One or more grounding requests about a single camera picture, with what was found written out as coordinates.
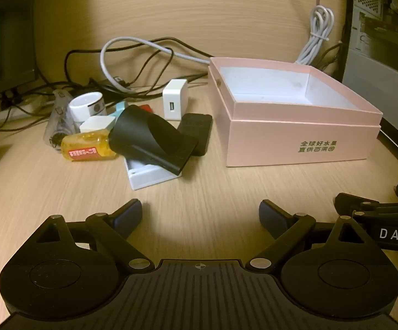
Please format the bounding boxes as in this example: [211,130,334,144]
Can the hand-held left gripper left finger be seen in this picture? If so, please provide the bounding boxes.
[36,199,155,272]

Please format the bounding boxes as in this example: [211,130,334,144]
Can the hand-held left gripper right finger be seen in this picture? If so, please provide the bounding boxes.
[249,199,366,272]

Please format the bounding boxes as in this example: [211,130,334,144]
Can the white plastic tray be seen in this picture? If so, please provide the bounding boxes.
[123,156,183,191]

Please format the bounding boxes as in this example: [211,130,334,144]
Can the pink cardboard box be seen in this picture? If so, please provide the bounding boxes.
[208,57,383,168]

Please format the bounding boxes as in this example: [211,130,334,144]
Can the black hair dryer nozzle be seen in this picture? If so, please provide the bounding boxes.
[110,105,200,177]

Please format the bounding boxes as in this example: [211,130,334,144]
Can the yellow liquid bottle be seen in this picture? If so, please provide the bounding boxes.
[60,131,117,162]

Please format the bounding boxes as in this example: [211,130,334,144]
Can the white cube plug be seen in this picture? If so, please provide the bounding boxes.
[79,115,117,134]

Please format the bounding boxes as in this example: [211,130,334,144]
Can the teal plastic piece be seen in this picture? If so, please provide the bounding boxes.
[108,101,129,117]

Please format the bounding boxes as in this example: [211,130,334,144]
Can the black case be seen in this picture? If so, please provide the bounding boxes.
[178,112,214,157]

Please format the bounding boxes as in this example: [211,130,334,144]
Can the clear plastic bottle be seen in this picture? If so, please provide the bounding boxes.
[42,89,78,149]

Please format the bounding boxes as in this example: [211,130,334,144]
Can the white USB charger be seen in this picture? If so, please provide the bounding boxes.
[162,79,189,122]

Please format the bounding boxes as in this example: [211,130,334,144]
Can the white round jar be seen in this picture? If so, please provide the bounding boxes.
[69,92,107,128]

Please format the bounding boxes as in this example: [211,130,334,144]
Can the black power adapter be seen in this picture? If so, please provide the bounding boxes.
[89,76,131,97]

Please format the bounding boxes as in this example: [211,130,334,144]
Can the white power strip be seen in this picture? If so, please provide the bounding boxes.
[0,94,53,123]

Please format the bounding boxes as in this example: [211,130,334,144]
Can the computer case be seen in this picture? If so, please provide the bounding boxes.
[340,0,398,86]

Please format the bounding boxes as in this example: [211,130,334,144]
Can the white bundled cable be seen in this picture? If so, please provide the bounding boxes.
[294,0,335,66]

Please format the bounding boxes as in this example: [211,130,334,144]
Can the black cable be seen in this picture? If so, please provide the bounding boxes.
[64,38,213,88]

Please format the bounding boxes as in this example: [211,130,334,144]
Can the grey cable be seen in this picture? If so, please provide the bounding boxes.
[100,37,211,93]

